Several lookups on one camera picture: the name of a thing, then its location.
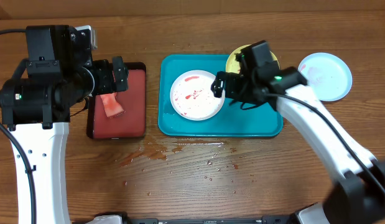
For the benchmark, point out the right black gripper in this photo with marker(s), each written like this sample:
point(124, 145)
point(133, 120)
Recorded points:
point(234, 83)

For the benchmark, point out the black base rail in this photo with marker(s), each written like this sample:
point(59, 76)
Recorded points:
point(266, 219)

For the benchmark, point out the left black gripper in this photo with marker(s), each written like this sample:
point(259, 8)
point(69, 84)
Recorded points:
point(101, 76)

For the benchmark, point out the teal plastic tray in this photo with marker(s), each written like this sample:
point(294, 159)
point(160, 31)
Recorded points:
point(230, 121)

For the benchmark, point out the yellow-green plate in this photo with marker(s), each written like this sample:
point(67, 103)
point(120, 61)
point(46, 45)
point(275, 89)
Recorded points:
point(234, 60)

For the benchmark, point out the white plate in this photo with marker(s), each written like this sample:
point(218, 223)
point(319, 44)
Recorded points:
point(192, 98)

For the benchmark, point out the black tray with red liquid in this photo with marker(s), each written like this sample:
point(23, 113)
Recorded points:
point(129, 124)

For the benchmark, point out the light blue plate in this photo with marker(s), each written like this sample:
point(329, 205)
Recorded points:
point(328, 75)

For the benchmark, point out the red-stained sponge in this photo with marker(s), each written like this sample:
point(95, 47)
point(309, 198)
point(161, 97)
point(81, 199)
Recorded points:
point(111, 106)

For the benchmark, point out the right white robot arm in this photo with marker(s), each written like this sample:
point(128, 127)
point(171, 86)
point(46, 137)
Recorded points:
point(358, 194)

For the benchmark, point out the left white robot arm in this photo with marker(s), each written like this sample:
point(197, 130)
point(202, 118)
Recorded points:
point(35, 104)

